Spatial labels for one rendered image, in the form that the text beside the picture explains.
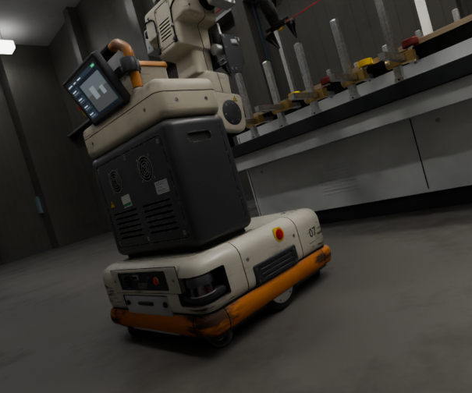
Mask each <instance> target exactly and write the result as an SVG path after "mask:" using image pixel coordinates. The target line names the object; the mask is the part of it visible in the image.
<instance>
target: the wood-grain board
mask: <svg viewBox="0 0 472 393"><path fill-rule="evenodd" d="M471 21H472V14H471V15H469V16H466V17H464V18H462V19H460V20H457V21H456V22H454V23H451V24H449V25H447V26H445V27H443V28H440V29H438V30H436V31H434V32H432V33H429V34H427V35H425V36H423V37H420V38H418V39H419V44H422V43H424V42H426V41H429V40H431V39H433V38H435V37H437V36H440V35H442V34H444V33H447V32H449V31H451V30H454V29H456V28H457V27H461V26H462V25H464V24H466V23H469V22H471ZM419 44H417V45H419ZM417 45H415V46H417ZM415 46H414V47H415ZM406 50H407V49H403V47H402V46H401V47H399V48H398V52H399V53H401V52H403V51H406ZM372 61H373V64H372V65H374V64H377V63H379V62H381V61H379V59H378V57H377V58H374V59H372ZM372 65H370V66H372ZM370 66H368V67H370ZM359 70H360V69H358V66H357V67H355V68H353V69H352V71H353V73H355V72H357V71H359ZM320 87H322V85H321V84H320V83H319V84H318V85H316V86H314V91H316V90H318V89H320ZM264 113H266V112H256V113H254V114H253V115H254V117H255V116H257V114H260V115H263V114H264Z"/></svg>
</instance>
